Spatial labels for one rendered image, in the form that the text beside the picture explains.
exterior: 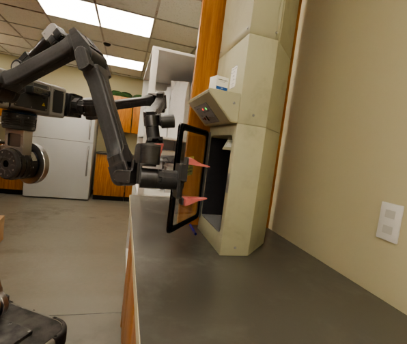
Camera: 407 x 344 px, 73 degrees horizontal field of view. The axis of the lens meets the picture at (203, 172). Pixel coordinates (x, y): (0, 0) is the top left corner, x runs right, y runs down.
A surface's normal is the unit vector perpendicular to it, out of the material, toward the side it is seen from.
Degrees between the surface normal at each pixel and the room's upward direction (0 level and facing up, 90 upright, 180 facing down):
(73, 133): 90
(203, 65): 90
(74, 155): 90
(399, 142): 90
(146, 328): 0
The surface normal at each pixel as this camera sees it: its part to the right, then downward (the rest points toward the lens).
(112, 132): -0.22, -0.05
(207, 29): 0.27, 0.11
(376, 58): -0.96, -0.10
